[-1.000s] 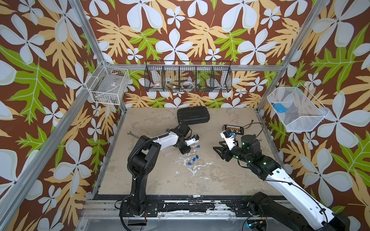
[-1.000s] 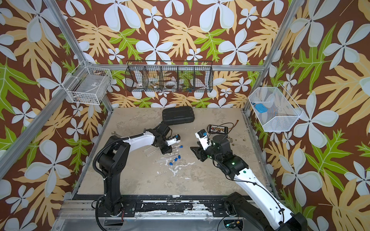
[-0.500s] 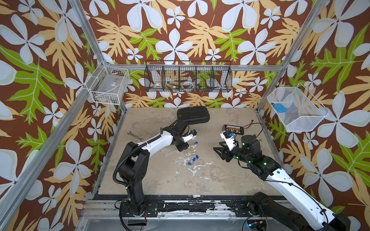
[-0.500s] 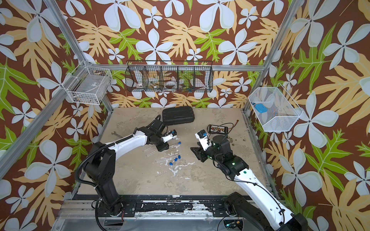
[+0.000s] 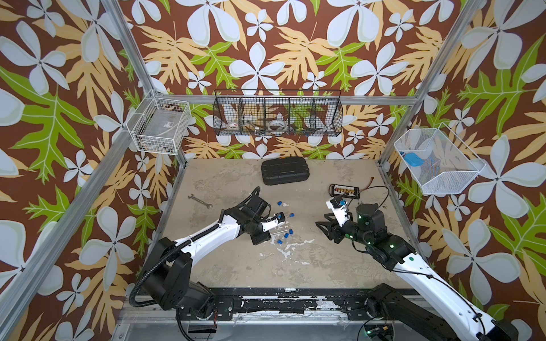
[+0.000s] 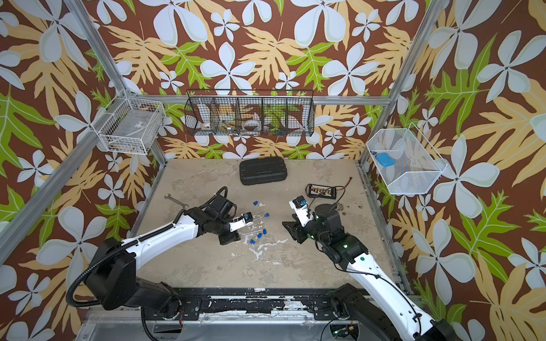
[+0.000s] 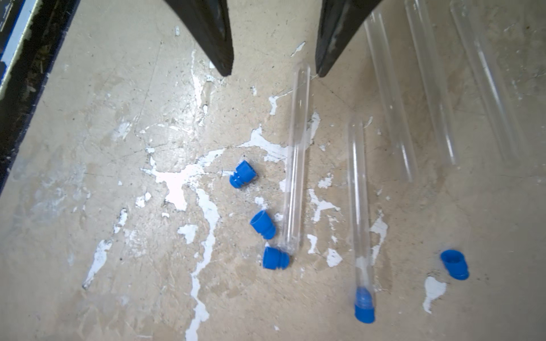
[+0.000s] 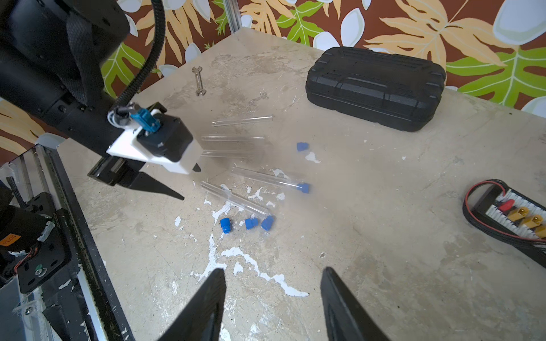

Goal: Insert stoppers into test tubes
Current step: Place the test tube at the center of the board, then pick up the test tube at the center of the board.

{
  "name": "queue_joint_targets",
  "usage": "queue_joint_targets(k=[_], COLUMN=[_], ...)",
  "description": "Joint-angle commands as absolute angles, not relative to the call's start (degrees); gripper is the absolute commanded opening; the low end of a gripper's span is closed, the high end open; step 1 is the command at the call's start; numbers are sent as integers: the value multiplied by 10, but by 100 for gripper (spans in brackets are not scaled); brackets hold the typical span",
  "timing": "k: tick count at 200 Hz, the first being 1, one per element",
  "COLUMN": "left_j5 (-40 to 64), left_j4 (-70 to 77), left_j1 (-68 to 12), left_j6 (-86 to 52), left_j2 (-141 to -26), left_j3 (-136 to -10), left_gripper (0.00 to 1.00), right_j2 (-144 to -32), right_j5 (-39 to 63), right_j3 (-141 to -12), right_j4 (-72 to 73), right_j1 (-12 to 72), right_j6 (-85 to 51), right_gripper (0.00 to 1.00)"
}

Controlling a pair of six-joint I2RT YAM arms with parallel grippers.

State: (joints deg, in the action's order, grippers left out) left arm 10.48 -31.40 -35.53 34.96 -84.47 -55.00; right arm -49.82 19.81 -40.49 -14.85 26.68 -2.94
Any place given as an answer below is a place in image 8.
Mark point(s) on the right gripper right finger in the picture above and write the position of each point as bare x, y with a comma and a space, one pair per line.
345, 317

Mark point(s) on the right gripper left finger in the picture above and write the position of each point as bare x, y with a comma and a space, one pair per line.
201, 319

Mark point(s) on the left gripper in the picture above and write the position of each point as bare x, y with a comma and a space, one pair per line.
113, 170

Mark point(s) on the clear test tube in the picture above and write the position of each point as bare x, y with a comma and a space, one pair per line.
245, 204
229, 154
232, 138
264, 178
240, 121

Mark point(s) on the blue stopper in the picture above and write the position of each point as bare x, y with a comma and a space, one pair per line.
226, 225
251, 223
304, 188
267, 223
302, 146

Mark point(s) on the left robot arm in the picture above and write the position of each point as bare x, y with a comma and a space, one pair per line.
52, 53

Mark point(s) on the small steel wrench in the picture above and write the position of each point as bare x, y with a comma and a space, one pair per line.
199, 82

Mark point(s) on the black plastic case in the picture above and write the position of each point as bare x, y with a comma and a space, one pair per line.
397, 91

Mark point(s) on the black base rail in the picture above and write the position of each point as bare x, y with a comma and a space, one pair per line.
54, 284

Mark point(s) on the battery charging board with wires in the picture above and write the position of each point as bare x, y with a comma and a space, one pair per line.
508, 216

